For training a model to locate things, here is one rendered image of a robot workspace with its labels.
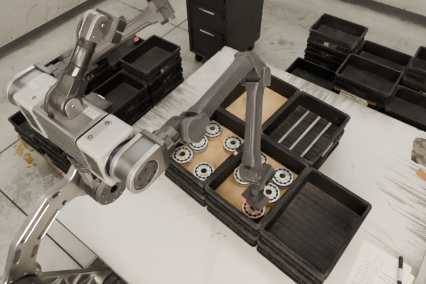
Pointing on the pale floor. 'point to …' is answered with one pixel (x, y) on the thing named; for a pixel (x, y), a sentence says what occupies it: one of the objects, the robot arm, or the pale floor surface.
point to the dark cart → (224, 9)
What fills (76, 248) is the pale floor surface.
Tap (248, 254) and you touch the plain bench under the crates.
